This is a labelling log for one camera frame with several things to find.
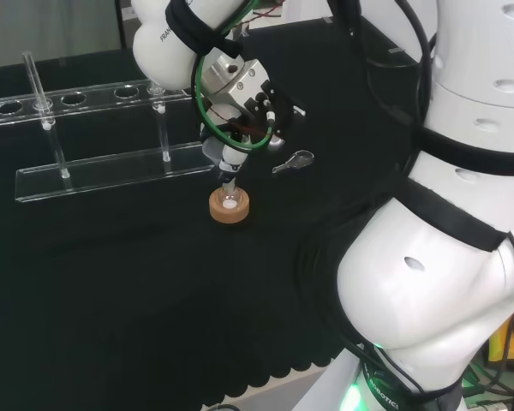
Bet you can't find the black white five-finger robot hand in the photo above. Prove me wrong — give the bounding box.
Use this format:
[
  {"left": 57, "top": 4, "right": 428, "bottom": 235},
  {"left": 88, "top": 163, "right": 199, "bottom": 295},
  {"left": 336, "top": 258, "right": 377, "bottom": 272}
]
[{"left": 198, "top": 57, "right": 308, "bottom": 186}]

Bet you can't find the clear plastic funnel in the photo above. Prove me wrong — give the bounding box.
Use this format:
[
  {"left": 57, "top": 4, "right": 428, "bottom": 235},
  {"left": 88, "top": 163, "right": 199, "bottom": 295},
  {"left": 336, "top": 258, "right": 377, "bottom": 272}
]
[{"left": 201, "top": 135, "right": 224, "bottom": 167}]

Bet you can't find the round-bottom glass flask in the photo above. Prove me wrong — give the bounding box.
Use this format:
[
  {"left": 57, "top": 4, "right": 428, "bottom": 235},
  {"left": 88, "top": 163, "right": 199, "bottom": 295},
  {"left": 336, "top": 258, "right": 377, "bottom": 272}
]
[{"left": 219, "top": 182, "right": 242, "bottom": 211}]

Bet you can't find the clear acrylic funnel stand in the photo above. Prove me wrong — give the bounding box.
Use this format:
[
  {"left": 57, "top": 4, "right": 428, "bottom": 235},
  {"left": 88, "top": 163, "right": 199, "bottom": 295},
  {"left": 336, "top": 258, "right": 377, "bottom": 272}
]
[{"left": 0, "top": 50, "right": 218, "bottom": 205}]

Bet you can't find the black bench cloth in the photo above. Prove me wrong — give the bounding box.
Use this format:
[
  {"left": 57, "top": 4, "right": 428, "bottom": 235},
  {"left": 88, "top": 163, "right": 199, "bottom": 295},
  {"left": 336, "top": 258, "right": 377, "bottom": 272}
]
[{"left": 0, "top": 16, "right": 438, "bottom": 411}]

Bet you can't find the yellow stop button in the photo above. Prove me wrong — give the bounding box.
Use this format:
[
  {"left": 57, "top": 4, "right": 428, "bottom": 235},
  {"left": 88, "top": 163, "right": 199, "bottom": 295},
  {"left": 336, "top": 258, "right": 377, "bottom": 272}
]
[{"left": 487, "top": 304, "right": 514, "bottom": 367}]

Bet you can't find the green cable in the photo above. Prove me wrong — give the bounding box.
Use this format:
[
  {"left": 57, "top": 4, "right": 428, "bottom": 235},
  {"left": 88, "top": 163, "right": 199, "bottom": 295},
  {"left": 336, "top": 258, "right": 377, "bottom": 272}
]
[{"left": 191, "top": 0, "right": 280, "bottom": 153}]

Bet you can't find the cork ring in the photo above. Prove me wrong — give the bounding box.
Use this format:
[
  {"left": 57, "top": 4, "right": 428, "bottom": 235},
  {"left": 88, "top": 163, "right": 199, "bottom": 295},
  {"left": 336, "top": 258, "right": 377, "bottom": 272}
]
[{"left": 208, "top": 186, "right": 251, "bottom": 225}]

